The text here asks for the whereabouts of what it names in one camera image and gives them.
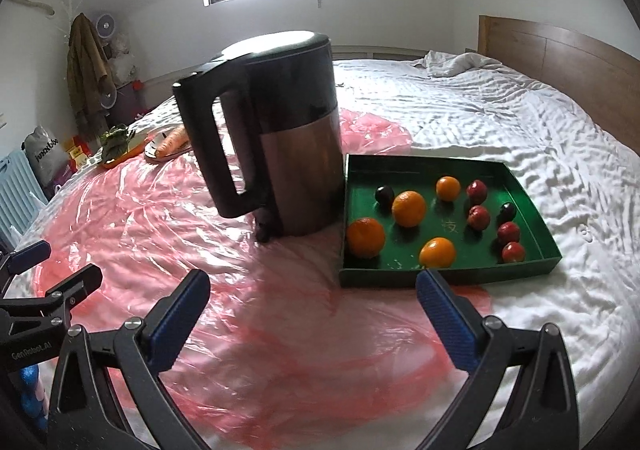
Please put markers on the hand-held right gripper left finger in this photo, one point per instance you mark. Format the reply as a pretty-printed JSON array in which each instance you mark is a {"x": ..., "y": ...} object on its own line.
[{"x": 175, "y": 315}]

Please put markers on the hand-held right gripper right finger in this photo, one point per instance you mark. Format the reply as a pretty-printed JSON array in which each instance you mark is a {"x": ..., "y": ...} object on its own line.
[{"x": 445, "y": 315}]

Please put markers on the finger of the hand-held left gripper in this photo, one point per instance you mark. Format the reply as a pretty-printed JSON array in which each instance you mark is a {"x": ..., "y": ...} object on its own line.
[
  {"x": 75, "y": 282},
  {"x": 30, "y": 252}
]

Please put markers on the orange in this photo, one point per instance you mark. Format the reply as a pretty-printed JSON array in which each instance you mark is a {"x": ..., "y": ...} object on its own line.
[
  {"x": 437, "y": 252},
  {"x": 409, "y": 208},
  {"x": 448, "y": 188},
  {"x": 366, "y": 237}
]

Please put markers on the green cardboard tray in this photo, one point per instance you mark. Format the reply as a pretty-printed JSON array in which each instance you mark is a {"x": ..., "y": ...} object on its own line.
[{"x": 450, "y": 230}]

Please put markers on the small red apple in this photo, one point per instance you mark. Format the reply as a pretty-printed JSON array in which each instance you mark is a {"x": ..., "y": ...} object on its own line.
[
  {"x": 479, "y": 217},
  {"x": 476, "y": 190},
  {"x": 513, "y": 252},
  {"x": 508, "y": 232}
]

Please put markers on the dark purple plum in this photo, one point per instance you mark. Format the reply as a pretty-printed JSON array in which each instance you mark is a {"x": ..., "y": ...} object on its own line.
[
  {"x": 384, "y": 195},
  {"x": 508, "y": 211}
]

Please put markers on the person's left hand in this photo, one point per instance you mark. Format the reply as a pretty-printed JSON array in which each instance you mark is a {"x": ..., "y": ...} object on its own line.
[{"x": 32, "y": 390}]

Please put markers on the light blue ribbed panel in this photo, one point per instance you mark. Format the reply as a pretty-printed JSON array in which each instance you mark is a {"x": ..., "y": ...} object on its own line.
[{"x": 20, "y": 195}]

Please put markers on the pink plastic sheet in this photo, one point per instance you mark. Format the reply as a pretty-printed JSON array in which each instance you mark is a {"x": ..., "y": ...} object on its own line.
[{"x": 150, "y": 240}]

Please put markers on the grey printed bag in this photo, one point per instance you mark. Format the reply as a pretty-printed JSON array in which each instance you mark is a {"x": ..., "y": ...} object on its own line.
[{"x": 45, "y": 152}]

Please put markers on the red and yellow box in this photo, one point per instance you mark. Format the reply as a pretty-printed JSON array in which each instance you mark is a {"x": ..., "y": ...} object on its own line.
[{"x": 77, "y": 150}]

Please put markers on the orange plate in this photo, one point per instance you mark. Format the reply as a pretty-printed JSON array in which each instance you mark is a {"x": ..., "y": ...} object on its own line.
[{"x": 122, "y": 160}]

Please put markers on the green leafy vegetable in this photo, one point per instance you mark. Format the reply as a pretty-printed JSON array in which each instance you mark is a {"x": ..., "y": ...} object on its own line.
[{"x": 116, "y": 142}]

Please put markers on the white striped plate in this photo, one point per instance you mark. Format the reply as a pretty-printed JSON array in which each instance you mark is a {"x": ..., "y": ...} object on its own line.
[{"x": 155, "y": 150}]

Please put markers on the small white fan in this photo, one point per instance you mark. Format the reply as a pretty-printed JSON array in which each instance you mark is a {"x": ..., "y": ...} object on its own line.
[
  {"x": 105, "y": 22},
  {"x": 108, "y": 99}
]

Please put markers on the carrot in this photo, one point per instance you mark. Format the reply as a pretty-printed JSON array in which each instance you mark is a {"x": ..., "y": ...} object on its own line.
[{"x": 172, "y": 140}]

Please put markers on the dark maroon cabinet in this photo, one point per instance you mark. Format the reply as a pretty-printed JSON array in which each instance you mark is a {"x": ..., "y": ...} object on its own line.
[{"x": 131, "y": 97}]

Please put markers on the brown hanging coat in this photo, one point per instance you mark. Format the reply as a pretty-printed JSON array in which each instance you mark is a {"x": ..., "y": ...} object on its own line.
[{"x": 85, "y": 70}]

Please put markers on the black and bronze electric kettle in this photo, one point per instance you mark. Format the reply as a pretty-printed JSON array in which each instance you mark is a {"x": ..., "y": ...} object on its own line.
[{"x": 300, "y": 130}]

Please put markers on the crumpled white cloth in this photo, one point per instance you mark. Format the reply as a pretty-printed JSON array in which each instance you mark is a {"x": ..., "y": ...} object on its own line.
[{"x": 457, "y": 62}]

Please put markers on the wooden headboard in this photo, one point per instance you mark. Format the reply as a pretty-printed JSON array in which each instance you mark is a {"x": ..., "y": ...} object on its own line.
[{"x": 565, "y": 55}]

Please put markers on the wall pipe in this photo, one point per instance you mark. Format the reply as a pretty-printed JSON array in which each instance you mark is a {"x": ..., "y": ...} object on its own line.
[{"x": 30, "y": 2}]

